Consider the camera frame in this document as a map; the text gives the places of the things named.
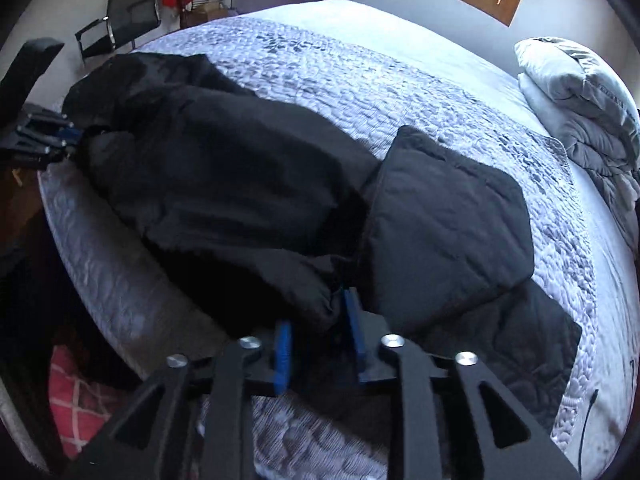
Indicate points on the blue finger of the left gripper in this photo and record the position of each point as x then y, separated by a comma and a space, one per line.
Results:
68, 139

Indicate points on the light blue bed sheet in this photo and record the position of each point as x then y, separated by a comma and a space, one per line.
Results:
604, 419

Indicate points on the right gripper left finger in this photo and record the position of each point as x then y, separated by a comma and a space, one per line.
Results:
191, 417

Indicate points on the grey quilted bedspread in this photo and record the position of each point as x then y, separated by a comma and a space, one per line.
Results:
370, 96

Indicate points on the black metal chair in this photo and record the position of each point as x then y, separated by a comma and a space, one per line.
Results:
124, 22

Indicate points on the black pants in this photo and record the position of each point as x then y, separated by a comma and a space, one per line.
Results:
261, 211

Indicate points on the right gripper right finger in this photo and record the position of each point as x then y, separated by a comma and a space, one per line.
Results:
451, 418

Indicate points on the red patterned rug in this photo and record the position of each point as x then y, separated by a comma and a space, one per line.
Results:
79, 408

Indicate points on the grey pillow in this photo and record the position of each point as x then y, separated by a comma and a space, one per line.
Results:
577, 79

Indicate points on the folded grey duvet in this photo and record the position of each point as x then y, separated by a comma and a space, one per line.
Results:
600, 154

